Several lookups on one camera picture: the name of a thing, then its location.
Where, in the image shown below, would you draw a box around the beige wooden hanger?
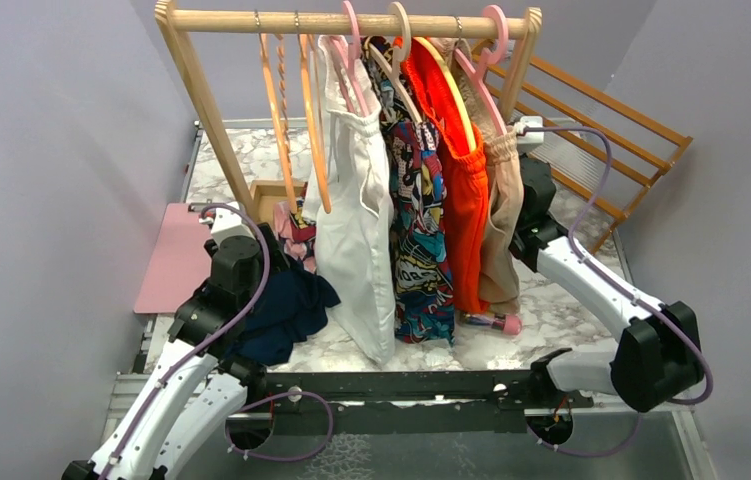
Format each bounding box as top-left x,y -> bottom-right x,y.
368,1 -> 422,124

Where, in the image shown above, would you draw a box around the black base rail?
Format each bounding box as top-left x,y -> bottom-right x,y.
225,370 -> 593,443

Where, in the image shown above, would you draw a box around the yellow hanger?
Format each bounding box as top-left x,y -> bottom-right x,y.
415,37 -> 477,150

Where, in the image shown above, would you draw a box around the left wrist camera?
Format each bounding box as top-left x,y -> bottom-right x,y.
199,208 -> 255,246

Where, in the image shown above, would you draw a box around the pink cylindrical bottle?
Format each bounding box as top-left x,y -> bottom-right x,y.
459,313 -> 522,336

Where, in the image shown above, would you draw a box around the comic print shorts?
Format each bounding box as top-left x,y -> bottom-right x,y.
361,36 -> 455,344

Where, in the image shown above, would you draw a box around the pink navy patterned shorts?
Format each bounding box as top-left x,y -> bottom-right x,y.
273,198 -> 317,273

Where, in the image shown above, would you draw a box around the pink hanger left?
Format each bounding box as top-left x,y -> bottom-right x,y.
330,1 -> 370,117

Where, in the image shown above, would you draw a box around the beige shorts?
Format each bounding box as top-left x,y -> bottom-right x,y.
430,38 -> 524,314

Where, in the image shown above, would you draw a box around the wooden slatted shelf rack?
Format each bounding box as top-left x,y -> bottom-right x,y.
511,56 -> 693,252

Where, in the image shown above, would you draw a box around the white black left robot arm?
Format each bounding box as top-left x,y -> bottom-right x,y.
62,225 -> 289,479

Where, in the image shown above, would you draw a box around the pink hanger right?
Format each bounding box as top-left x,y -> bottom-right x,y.
454,4 -> 509,136

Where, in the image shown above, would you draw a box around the navy blue shorts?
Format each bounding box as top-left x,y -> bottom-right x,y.
212,264 -> 341,366

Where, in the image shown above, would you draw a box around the orange wooden hanger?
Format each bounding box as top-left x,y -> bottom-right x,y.
294,10 -> 332,214

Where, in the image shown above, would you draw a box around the white shorts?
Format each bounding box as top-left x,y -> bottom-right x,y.
305,35 -> 395,365

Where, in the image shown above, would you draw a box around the orange red shorts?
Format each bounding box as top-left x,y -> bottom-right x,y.
401,37 -> 489,314

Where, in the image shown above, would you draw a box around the wooden clothes rack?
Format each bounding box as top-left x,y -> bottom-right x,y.
154,1 -> 542,219

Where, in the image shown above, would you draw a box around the pink hanger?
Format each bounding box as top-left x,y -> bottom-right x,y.
330,1 -> 370,117
454,4 -> 509,136

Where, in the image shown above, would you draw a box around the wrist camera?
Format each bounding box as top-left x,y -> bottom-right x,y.
511,116 -> 545,154
199,208 -> 255,246

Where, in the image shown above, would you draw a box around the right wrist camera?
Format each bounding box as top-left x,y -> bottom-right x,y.
511,116 -> 545,154

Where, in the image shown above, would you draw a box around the orange twisted hanger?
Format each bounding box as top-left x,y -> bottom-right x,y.
254,10 -> 298,214

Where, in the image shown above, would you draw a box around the pink clipboard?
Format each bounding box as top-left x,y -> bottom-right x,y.
133,203 -> 211,315

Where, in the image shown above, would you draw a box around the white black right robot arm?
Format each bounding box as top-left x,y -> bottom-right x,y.
509,155 -> 707,413

